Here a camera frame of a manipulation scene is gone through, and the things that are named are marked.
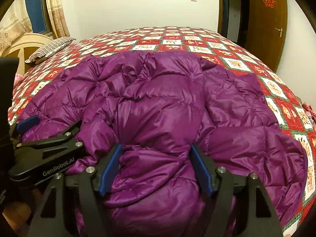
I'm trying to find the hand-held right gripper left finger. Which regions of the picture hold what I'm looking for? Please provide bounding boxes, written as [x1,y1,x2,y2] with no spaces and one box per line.
[26,143,124,237]

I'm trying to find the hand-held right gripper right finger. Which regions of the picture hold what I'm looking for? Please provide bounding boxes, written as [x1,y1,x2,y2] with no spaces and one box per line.
[190,143,284,237]

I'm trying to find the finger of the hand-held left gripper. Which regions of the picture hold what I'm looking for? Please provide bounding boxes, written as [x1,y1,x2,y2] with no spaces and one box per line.
[10,115,41,139]
[15,120,83,161]

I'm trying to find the purple hooded down jacket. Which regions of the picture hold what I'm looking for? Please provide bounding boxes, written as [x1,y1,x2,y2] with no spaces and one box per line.
[16,50,309,237]

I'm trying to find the person's left hand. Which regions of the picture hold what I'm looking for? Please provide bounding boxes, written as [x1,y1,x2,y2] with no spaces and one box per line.
[2,188,42,230]

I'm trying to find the pink floral blanket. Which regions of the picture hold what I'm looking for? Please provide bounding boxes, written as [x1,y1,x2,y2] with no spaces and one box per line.
[13,73,24,87]

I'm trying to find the striped pillow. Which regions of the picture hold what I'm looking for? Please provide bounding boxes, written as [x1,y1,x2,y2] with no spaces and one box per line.
[25,37,76,65]

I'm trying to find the cream wooden headboard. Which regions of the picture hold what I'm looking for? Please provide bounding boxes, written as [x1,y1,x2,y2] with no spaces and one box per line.
[0,32,54,72]

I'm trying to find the wide beige patterned curtain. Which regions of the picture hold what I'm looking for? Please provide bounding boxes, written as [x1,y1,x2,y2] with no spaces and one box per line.
[0,0,32,55]

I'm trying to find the window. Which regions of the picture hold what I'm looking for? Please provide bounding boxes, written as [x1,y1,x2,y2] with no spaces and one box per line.
[24,0,53,36]

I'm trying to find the narrow beige patterned curtain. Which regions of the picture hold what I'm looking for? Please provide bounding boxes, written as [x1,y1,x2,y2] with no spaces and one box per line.
[44,0,71,39]

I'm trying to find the bed with red patterned sheet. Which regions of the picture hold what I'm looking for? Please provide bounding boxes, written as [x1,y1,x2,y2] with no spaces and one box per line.
[7,26,316,237]

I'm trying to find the brown wooden door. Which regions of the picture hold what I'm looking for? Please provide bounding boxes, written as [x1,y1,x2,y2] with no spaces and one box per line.
[245,0,288,72]

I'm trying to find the brown door frame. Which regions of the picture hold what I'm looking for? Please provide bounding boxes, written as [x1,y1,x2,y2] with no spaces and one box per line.
[218,0,250,45]

